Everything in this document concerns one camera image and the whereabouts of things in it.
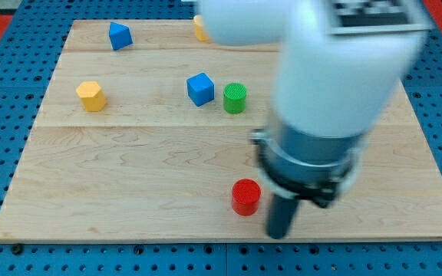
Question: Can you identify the yellow block behind arm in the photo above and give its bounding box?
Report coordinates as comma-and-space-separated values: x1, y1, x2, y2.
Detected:
193, 15, 209, 42

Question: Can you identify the light wooden board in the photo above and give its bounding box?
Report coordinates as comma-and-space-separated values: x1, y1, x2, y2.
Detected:
0, 20, 442, 244

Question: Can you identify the grey black end effector mount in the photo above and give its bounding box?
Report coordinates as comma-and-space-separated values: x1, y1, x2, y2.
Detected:
250, 114, 362, 208

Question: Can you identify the blue triangular prism block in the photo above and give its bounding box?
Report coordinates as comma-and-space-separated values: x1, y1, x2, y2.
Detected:
108, 22, 133, 51

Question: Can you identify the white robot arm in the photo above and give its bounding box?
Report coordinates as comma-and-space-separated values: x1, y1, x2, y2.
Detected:
197, 0, 431, 239

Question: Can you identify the yellow hexagon block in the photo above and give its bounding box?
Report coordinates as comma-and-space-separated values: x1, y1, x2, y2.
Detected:
76, 80, 107, 112

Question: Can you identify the green cylinder block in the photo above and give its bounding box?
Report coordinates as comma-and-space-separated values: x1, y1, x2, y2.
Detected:
223, 83, 247, 114

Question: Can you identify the red cylinder block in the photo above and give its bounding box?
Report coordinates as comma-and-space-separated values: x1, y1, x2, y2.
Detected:
231, 179, 262, 216

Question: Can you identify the blue cube block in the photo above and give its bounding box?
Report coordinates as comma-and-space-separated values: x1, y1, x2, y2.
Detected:
186, 72, 215, 107

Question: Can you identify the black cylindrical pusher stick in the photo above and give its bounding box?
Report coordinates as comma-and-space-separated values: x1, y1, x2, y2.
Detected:
266, 194, 299, 239

